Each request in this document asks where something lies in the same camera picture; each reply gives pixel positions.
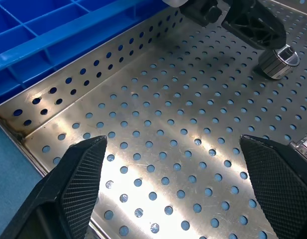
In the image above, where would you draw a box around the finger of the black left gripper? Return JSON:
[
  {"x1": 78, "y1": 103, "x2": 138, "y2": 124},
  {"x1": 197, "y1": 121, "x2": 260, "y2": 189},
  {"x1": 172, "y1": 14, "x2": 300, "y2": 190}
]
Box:
[{"x1": 221, "y1": 0, "x2": 286, "y2": 50}]

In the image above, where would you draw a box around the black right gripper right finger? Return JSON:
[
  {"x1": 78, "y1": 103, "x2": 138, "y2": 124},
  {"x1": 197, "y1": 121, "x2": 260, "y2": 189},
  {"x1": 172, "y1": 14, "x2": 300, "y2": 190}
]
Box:
[{"x1": 239, "y1": 134, "x2": 307, "y2": 239}]

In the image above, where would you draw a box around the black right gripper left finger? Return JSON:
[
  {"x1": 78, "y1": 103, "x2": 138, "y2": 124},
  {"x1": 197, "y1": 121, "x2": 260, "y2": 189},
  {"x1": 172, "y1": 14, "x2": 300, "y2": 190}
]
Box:
[{"x1": 0, "y1": 135, "x2": 108, "y2": 239}]

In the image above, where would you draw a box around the shiny metal roller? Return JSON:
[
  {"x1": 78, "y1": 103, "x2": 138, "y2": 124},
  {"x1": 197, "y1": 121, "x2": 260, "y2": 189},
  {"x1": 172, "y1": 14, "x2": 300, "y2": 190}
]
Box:
[
  {"x1": 289, "y1": 133, "x2": 307, "y2": 160},
  {"x1": 257, "y1": 44, "x2": 301, "y2": 81}
]

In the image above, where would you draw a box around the perforated steel tray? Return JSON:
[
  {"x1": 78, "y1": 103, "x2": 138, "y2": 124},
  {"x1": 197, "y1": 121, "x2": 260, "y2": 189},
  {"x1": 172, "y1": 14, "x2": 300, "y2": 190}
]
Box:
[{"x1": 0, "y1": 0, "x2": 307, "y2": 239}]

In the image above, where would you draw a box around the blue plastic compartment tray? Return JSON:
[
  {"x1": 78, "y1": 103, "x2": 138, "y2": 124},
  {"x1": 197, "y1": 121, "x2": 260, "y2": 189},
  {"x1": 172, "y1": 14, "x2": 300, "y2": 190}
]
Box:
[{"x1": 0, "y1": 0, "x2": 180, "y2": 108}]

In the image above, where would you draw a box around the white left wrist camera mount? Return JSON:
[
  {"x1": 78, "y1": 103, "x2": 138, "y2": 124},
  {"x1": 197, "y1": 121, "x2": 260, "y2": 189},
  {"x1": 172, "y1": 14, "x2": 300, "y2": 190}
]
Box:
[{"x1": 163, "y1": 0, "x2": 186, "y2": 8}]

